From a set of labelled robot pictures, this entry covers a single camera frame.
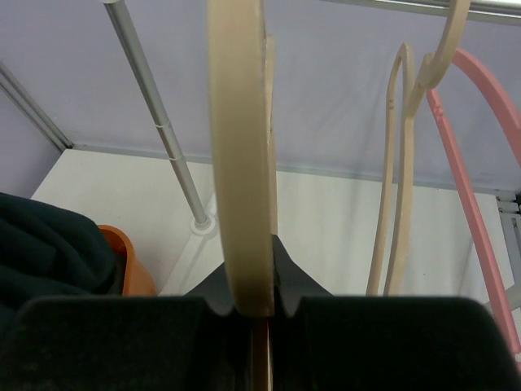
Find beige hanger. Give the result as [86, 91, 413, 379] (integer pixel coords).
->
[366, 1, 471, 297]
[206, 0, 278, 391]

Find orange plastic laundry basket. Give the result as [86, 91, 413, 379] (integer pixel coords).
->
[98, 225, 157, 297]

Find pink plastic hanger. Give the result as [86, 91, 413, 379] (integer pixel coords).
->
[425, 47, 521, 354]

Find navy blue shorts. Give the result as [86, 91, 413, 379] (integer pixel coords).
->
[0, 191, 123, 347]

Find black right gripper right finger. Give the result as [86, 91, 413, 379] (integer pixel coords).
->
[269, 238, 520, 390]

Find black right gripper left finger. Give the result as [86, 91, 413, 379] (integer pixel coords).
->
[1, 267, 252, 390]

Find metal clothes rack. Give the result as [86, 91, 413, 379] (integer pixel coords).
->
[99, 0, 521, 237]

